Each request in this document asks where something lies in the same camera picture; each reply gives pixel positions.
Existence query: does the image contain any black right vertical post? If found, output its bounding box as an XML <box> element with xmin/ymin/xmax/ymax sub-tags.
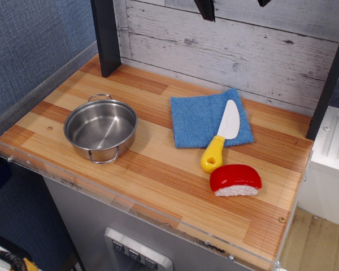
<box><xmin>306</xmin><ymin>45</ymin><xmax>339</xmax><ymax>140</ymax></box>

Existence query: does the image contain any black and yellow bag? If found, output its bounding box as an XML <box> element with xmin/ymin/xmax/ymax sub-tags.
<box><xmin>0</xmin><ymin>237</ymin><xmax>40</xmax><ymax>270</ymax></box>

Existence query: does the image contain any blue folded cloth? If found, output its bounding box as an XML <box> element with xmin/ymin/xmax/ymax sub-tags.
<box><xmin>170</xmin><ymin>88</ymin><xmax>254</xmax><ymax>148</ymax></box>

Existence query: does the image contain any grey cabinet with dispenser panel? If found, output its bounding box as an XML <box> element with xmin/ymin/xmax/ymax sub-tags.
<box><xmin>44</xmin><ymin>177</ymin><xmax>247</xmax><ymax>270</ymax></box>

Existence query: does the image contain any red toy sushi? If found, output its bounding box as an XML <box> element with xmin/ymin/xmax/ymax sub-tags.
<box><xmin>210</xmin><ymin>164</ymin><xmax>262</xmax><ymax>196</ymax></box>

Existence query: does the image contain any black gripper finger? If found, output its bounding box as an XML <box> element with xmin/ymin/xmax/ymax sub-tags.
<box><xmin>194</xmin><ymin>0</ymin><xmax>215</xmax><ymax>21</ymax></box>
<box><xmin>258</xmin><ymin>0</ymin><xmax>269</xmax><ymax>7</ymax></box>

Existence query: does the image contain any clear acrylic table guard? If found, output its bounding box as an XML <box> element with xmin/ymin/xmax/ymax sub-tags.
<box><xmin>0</xmin><ymin>45</ymin><xmax>312</xmax><ymax>270</ymax></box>

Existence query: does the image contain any black vertical post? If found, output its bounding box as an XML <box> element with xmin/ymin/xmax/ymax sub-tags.
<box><xmin>90</xmin><ymin>0</ymin><xmax>121</xmax><ymax>77</ymax></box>
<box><xmin>306</xmin><ymin>45</ymin><xmax>339</xmax><ymax>140</ymax></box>

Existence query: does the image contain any black left vertical post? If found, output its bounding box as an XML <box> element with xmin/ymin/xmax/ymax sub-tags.
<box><xmin>90</xmin><ymin>0</ymin><xmax>121</xmax><ymax>77</ymax></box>

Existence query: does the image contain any white side appliance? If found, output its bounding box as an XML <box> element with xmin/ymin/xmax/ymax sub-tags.
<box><xmin>298</xmin><ymin>106</ymin><xmax>339</xmax><ymax>225</ymax></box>

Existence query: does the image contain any stainless steel pot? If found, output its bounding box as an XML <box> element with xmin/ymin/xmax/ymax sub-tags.
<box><xmin>63</xmin><ymin>94</ymin><xmax>138</xmax><ymax>164</ymax></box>

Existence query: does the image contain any yellow handled white toy knife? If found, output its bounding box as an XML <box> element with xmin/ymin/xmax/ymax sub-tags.
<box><xmin>201</xmin><ymin>100</ymin><xmax>241</xmax><ymax>173</ymax></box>

